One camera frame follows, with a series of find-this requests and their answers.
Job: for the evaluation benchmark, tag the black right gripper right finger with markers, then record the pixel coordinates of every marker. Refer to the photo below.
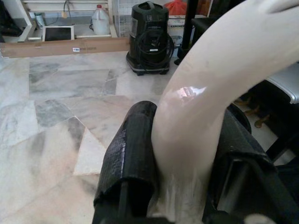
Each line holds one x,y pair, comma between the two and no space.
238,151

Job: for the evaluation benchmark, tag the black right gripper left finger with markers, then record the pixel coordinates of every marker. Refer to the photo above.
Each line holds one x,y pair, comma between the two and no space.
130,158

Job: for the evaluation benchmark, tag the brown wooden furniture feet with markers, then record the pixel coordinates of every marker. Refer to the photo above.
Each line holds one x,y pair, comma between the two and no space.
252,109

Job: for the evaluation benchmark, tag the white wooden rack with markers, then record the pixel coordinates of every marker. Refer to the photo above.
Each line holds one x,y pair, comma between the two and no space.
93,36

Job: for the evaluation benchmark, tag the black canister vacuum cleaner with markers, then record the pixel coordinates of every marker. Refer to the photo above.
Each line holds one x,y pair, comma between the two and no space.
149,25

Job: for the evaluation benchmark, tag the black stand pole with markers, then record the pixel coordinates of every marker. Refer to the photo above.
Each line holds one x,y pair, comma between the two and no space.
189,23

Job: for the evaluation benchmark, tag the white plastic jug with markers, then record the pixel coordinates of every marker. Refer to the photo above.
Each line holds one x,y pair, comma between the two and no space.
100,23

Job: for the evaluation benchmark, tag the long brown cardboard box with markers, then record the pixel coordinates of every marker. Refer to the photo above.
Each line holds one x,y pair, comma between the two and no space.
46,47

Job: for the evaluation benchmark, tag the white printed carton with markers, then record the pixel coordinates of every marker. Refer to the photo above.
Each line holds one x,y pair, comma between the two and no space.
177,23

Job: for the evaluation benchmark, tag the white framed black panel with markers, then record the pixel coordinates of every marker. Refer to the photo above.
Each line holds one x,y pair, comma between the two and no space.
58,33

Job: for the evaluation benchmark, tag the red plastic bag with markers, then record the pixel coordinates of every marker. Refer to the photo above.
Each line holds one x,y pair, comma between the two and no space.
176,5

